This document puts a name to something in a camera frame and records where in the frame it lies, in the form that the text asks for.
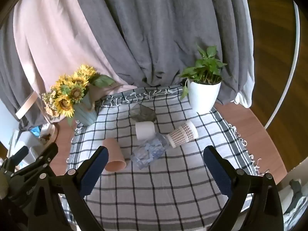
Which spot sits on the checked tablecloth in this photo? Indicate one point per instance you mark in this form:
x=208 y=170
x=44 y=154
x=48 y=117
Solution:
x=156 y=187

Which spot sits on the blue ribbed vase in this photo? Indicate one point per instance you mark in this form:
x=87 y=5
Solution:
x=85 y=114

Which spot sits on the grey curtain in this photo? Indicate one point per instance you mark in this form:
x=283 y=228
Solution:
x=156 y=28

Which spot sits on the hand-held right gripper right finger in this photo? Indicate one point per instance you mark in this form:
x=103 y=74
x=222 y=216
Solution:
x=220 y=174

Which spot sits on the brown checked paper cup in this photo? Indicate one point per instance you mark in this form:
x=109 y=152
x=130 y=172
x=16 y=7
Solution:
x=182 y=134

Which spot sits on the beige dried flowers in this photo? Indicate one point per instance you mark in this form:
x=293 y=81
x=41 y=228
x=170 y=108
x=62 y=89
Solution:
x=49 y=104

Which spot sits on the pink cup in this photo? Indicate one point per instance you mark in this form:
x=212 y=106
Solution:
x=115 y=157

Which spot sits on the white hoop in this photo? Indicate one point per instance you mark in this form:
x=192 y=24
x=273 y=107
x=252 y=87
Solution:
x=290 y=69

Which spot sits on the clear blue patterned cup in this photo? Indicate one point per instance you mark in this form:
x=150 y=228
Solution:
x=149 y=152

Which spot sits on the green potted plant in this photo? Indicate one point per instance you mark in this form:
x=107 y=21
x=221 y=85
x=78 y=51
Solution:
x=204 y=69

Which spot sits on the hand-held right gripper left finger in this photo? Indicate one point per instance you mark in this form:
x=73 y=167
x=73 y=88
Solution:
x=92 y=173

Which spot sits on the pink cloth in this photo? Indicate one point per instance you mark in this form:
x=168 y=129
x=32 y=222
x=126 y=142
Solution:
x=55 y=28

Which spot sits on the sunflower bouquet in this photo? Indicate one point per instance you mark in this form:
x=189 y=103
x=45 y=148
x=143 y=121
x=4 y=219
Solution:
x=72 y=89

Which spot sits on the white cup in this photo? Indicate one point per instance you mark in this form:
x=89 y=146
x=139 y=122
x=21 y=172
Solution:
x=144 y=130

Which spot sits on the white ribbed plant pot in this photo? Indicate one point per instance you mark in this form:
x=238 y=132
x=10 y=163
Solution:
x=203 y=96

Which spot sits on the grey cloth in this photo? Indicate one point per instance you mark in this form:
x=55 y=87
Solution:
x=297 y=192

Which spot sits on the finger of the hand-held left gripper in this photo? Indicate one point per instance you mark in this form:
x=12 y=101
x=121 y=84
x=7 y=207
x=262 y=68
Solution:
x=45 y=160
x=19 y=154

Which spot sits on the white cloth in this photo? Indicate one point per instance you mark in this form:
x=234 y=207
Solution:
x=247 y=81

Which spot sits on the grey glass cup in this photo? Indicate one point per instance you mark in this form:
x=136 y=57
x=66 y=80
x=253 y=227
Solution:
x=142 y=114

